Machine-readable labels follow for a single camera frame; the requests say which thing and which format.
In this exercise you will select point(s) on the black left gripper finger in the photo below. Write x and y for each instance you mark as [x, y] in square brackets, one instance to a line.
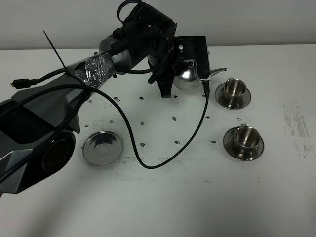
[164, 78]

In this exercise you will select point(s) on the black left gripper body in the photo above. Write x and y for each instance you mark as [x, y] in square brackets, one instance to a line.
[154, 33]

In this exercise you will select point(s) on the far stainless steel saucer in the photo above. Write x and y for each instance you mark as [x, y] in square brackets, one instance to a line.
[230, 103]

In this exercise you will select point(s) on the black cable tie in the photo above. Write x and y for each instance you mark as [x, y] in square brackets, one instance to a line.
[57, 54]

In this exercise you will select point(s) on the stainless steel saucer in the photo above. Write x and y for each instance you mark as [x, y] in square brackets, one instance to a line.
[230, 103]
[228, 142]

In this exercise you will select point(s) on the near stainless steel teacup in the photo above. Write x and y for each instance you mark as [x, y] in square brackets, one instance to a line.
[246, 138]

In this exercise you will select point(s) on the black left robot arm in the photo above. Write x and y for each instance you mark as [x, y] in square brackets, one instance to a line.
[39, 122]

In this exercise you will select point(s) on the far stainless steel teacup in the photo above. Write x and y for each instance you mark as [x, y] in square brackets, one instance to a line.
[234, 89]

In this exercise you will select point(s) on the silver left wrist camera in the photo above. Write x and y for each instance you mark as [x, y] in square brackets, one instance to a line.
[193, 48]

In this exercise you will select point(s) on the near stainless steel saucer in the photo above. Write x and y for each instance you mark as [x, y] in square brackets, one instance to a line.
[228, 142]

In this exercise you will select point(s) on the stainless steel teacup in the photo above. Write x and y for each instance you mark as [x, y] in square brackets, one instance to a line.
[234, 89]
[246, 138]

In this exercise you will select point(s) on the stainless steel teapot coaster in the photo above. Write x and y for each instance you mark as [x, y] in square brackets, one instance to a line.
[102, 148]

